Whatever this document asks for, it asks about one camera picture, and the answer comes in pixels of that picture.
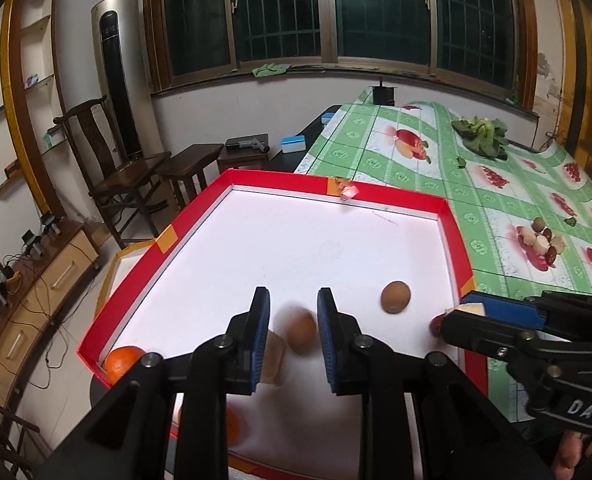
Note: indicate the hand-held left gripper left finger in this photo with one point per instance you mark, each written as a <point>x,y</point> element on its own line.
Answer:
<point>260,345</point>

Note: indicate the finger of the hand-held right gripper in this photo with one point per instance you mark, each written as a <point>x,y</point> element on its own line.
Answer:
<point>475,330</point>
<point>513,310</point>

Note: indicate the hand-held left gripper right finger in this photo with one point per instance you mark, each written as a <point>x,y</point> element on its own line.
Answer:
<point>326,345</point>

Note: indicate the beige round cake piece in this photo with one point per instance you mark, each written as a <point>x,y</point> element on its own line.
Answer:
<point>541,245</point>
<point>527,233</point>

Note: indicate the shallow red cardboard box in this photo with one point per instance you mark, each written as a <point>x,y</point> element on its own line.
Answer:
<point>301,240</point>

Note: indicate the orange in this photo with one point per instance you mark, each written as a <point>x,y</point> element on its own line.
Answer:
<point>123,362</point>

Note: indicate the person's right hand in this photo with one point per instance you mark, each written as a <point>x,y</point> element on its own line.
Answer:
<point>570,452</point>

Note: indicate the crumpled pink plastic wrapper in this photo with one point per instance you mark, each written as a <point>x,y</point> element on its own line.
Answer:
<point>348,191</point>

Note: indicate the green fruit print tablecloth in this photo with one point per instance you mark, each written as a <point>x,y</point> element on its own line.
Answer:
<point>425,170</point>

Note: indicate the green bok choy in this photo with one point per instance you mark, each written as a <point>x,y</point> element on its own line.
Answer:
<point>480,135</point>

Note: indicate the dark wooden stool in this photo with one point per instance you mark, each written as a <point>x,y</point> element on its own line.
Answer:
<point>243,161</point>
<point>193,157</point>

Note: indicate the grey hand tool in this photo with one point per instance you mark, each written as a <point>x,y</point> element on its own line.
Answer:
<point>246,142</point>

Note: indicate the blue and white box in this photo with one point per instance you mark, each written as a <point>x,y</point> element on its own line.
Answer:
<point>293,144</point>

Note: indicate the tall back wooden chair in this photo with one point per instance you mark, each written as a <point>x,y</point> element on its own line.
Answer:
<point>126,175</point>

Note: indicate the light wood cabinet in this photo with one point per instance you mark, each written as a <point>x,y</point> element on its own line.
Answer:
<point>51,280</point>

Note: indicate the green bottle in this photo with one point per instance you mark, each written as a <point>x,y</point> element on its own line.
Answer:
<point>515,90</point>

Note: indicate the small blue box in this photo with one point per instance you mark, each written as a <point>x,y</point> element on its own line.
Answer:
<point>328,119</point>

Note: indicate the black charger dock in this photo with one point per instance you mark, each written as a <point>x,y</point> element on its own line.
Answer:
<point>1,285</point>
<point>31,242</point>
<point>50,222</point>

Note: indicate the small black device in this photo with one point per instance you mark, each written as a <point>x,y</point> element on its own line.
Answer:
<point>383,94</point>

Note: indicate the gold framed glass door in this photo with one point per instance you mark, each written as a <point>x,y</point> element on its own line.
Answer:
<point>573,60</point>

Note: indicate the green cloth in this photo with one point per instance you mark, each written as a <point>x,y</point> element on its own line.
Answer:
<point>271,69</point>

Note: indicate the small teal box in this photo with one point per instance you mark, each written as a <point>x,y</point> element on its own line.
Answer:
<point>53,137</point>

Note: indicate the silver tower air conditioner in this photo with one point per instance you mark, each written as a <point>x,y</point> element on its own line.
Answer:
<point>118,85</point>

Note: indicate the wood framed barred window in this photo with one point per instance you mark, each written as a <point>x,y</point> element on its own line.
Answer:
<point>286,10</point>

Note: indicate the dark wooden furniture frame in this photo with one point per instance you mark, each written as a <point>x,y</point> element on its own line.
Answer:
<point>1,425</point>

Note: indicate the gold trimmed wall shelf unit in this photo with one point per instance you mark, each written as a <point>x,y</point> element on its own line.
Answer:
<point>18,110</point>

